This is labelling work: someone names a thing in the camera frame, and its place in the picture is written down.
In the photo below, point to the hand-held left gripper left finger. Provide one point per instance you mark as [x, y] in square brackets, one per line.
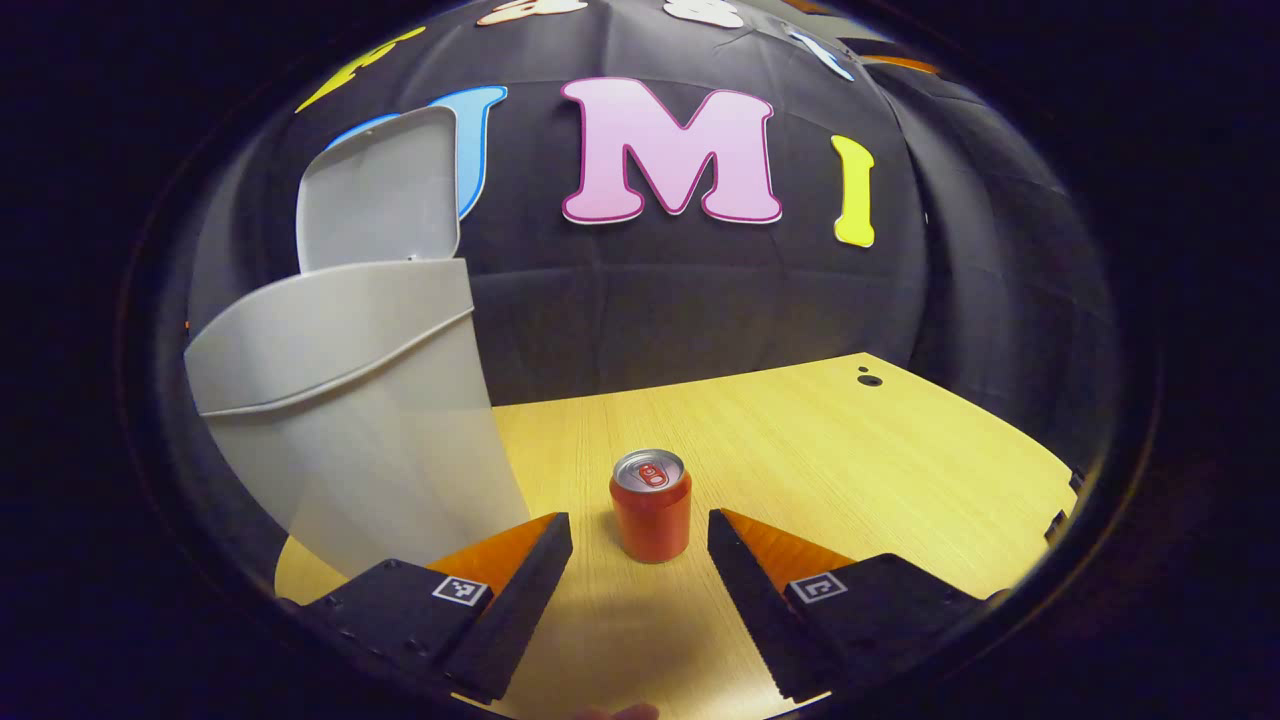
[515, 620]

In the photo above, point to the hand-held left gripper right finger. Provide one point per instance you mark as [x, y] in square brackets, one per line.
[755, 615]

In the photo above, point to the red pop can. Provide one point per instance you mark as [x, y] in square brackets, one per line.
[652, 515]

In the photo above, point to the white desktop garbage bin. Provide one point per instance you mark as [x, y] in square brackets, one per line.
[340, 400]

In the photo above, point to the wooden desktop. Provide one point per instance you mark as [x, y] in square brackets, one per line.
[800, 450]

